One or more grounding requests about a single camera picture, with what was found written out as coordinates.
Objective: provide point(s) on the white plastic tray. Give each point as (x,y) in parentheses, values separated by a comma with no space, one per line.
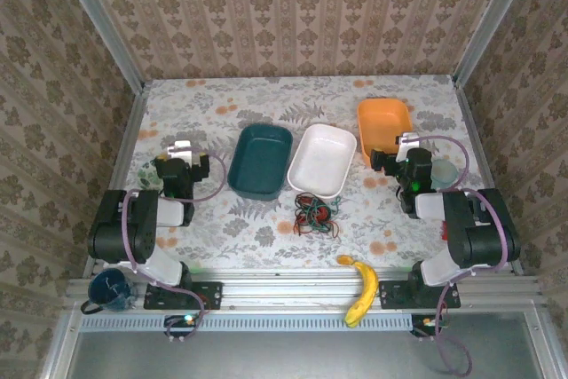
(321,159)

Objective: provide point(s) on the teal plastic tray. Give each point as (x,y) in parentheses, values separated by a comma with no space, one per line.
(262,159)

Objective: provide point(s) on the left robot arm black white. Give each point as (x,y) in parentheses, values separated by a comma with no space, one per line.
(146,228)

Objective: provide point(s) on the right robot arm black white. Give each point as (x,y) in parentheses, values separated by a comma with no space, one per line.
(470,232)

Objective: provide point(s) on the pale teal plastic cup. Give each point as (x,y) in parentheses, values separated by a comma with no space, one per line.
(444,172)

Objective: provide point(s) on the orange plastic tray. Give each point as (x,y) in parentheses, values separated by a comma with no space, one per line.
(381,121)

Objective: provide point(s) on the red snack packet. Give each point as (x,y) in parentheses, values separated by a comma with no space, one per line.
(444,233)

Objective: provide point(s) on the yellow banana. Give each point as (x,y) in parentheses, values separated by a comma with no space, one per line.
(366,283)

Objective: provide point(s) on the dark blue mug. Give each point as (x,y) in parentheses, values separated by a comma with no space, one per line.
(108,290)

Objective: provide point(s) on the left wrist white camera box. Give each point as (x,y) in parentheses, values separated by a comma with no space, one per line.
(181,149)

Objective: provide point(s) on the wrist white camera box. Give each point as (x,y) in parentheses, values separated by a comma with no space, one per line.
(407,143)
(181,149)

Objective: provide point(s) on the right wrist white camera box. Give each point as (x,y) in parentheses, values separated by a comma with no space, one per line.
(407,143)

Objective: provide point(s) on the aluminium side rail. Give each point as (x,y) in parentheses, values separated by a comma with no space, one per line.
(126,144)

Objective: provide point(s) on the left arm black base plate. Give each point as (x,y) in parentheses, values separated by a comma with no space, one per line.
(208,297)

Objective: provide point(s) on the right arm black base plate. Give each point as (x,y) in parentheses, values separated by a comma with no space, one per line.
(395,295)

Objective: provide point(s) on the aluminium front rail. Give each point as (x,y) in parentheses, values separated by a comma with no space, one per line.
(288,286)

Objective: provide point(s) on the aluminium frame post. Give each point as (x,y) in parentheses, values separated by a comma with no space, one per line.
(100,19)
(492,19)

